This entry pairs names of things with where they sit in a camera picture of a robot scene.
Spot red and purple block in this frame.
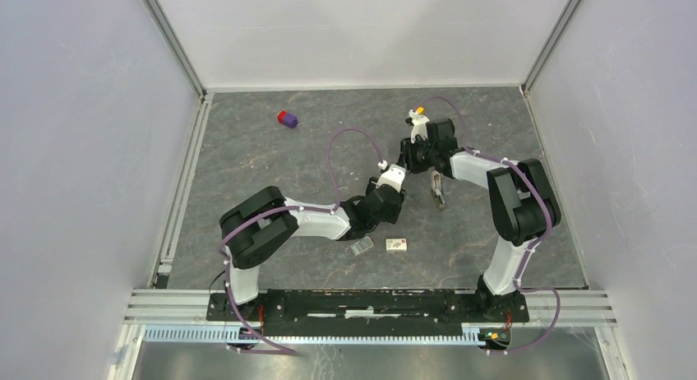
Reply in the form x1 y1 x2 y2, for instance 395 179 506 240
277 110 298 129

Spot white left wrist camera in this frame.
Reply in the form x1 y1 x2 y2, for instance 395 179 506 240
376 160 407 192

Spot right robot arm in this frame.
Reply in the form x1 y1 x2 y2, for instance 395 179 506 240
400 116 561 295

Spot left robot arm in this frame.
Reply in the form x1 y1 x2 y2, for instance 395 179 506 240
219 182 406 305

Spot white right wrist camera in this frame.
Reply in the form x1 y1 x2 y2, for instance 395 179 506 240
405 106 430 144

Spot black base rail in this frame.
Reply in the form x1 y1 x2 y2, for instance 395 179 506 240
237 289 530 337

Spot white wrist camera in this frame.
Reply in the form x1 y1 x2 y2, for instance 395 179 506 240
405 106 430 144
376 160 407 192

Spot staple tray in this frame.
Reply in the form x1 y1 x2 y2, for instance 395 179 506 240
349 236 374 256

